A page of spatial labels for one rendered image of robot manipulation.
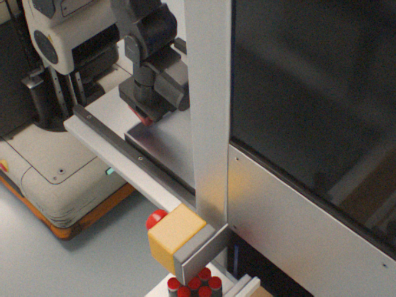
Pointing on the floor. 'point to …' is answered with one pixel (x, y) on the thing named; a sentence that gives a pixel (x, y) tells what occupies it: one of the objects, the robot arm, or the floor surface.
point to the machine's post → (212, 109)
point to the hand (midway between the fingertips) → (148, 121)
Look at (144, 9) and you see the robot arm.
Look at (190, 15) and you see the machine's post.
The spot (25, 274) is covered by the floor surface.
